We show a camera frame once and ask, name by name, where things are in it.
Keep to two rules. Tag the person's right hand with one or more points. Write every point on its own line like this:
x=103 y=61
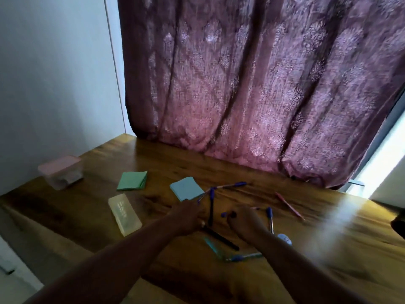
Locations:
x=248 y=224

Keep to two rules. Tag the person's left hand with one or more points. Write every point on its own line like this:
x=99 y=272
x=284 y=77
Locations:
x=188 y=216

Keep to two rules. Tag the clear pen blue cap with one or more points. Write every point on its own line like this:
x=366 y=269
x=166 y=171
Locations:
x=269 y=215

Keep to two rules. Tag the dark pen blue tip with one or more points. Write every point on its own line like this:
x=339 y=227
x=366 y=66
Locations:
x=211 y=208

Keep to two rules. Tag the blue grip pen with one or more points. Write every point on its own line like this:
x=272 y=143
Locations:
x=224 y=214

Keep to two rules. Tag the blue sticky note pad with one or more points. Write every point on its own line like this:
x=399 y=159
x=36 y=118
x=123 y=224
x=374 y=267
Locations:
x=186 y=188

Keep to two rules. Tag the long blue pen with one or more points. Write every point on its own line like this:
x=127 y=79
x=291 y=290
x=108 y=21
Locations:
x=242 y=257

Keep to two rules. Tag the teal pen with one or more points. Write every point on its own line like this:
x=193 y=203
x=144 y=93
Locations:
x=212 y=247

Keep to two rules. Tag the round blue tape tin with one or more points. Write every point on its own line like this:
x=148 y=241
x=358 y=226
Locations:
x=285 y=239

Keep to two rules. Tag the slim blue capped pen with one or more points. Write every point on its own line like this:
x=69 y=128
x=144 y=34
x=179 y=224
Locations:
x=235 y=184

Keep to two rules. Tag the translucent yellow pencil case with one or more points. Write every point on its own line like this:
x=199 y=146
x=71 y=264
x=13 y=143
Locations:
x=125 y=215

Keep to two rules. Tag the green sticky note pad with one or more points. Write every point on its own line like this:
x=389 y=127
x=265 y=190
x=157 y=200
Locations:
x=131 y=181

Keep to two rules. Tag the person's right forearm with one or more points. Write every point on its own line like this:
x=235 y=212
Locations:
x=300 y=275

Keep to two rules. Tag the person's left forearm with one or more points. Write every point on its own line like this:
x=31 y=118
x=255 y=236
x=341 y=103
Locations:
x=110 y=265

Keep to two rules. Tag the clear box pink lid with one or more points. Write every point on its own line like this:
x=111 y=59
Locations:
x=60 y=163

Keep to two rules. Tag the purple patterned curtain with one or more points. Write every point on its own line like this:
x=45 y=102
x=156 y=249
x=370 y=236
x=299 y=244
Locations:
x=253 y=75

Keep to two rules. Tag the black mesh pen holder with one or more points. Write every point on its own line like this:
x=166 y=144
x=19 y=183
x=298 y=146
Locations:
x=399 y=226

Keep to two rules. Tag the white low cabinet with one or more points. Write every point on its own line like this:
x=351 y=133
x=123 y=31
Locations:
x=12 y=288

